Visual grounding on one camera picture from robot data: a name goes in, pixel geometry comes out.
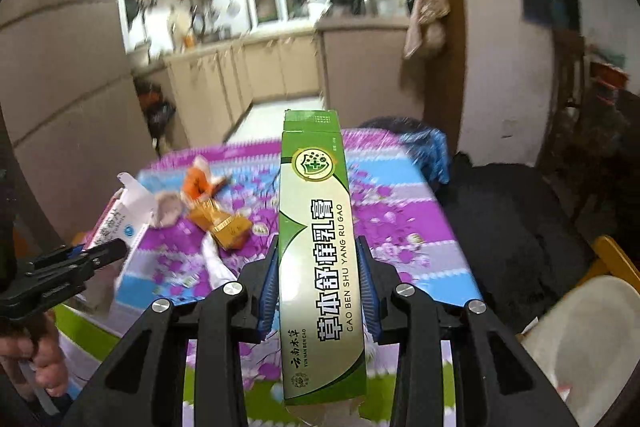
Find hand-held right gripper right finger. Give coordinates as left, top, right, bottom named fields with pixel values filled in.
left=355, top=236, right=582, bottom=427

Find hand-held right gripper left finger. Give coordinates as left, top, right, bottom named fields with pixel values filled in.
left=65, top=234, right=281, bottom=427

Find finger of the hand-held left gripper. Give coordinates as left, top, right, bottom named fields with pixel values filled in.
left=37, top=239, right=129, bottom=281
left=27, top=247, right=87, bottom=277

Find white box with blue print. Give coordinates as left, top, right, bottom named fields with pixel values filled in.
left=82, top=172, right=157, bottom=308

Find green cardboard box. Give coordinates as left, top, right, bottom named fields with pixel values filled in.
left=280, top=109, right=369, bottom=423

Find white plastic bucket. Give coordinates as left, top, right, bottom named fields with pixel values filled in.
left=520, top=279, right=640, bottom=427

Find black trash bag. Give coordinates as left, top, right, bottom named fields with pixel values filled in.
left=135, top=79, right=177, bottom=144

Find person's left hand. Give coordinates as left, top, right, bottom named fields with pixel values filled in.
left=0, top=309, right=69, bottom=398

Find clear plastic wrapper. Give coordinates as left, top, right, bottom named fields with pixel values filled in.
left=200, top=237, right=238, bottom=295

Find crumpled white tissue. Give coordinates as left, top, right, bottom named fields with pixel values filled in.
left=151, top=191, right=190, bottom=229

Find floral striped tablecloth table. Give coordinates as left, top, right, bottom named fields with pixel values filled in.
left=55, top=127, right=484, bottom=427

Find gold brown box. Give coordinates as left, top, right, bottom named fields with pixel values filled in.
left=189, top=201, right=252, bottom=252

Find orange white snack wrapper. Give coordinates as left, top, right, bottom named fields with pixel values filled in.
left=180, top=155, right=232, bottom=204

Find black cloth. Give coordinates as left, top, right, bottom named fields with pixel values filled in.
left=440, top=152, right=597, bottom=334

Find blue black plastic bag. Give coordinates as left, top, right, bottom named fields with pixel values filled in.
left=360, top=117, right=449, bottom=184

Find beige refrigerator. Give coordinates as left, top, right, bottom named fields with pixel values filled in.
left=0, top=0, right=174, bottom=218

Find beige kitchen floor cabinets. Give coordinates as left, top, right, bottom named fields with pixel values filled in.
left=125, top=14, right=417, bottom=148

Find yellow wooden stool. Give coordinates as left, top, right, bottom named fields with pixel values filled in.
left=590, top=234, right=640, bottom=299

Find dark wooden chair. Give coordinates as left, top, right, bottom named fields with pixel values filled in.
left=537, top=37, right=592, bottom=218

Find hanging beige cloths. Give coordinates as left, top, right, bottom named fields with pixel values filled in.
left=402, top=0, right=451, bottom=60

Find dark wooden table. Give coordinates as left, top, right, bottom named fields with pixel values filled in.
left=585, top=82, right=640, bottom=235

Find red basket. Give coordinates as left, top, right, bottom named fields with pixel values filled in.
left=590, top=62, right=629, bottom=94

